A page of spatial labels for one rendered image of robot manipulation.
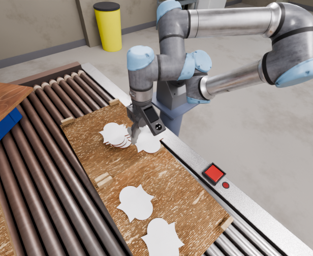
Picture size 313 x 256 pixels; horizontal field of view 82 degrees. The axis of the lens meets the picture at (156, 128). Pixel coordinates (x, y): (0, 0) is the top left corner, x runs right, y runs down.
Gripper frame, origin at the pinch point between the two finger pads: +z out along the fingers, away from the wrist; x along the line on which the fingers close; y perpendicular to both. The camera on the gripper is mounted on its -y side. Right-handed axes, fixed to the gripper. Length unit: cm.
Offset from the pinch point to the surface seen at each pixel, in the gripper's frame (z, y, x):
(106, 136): 9.3, 18.0, 10.3
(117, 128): 9.3, 19.5, 3.5
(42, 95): 12, 73, 26
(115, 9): 30, 275, -130
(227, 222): 10.4, -40.4, -6.3
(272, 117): 106, 2, -209
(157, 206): 12.7, -21.1, 9.7
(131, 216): 11.8, -18.3, 19.3
